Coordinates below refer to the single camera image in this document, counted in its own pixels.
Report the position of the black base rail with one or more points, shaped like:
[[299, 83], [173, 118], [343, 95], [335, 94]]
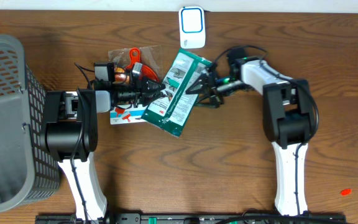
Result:
[[251, 216]]

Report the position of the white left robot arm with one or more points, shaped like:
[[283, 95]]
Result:
[[70, 134]]

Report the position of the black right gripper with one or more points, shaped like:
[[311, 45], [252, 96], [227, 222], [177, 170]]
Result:
[[212, 87]]

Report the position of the grey plastic basket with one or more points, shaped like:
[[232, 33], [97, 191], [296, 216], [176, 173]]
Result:
[[28, 173]]

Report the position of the small red floor marker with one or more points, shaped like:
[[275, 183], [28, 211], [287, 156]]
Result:
[[346, 192]]

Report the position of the red packaged item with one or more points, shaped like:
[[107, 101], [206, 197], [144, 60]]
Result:
[[122, 63]]

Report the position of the green packaged item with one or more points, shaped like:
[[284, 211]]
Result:
[[170, 112]]

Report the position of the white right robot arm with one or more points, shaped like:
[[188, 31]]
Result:
[[289, 113]]

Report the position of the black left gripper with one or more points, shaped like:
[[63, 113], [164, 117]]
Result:
[[143, 91]]

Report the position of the white barcode scanner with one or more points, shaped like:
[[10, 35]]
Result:
[[192, 27]]

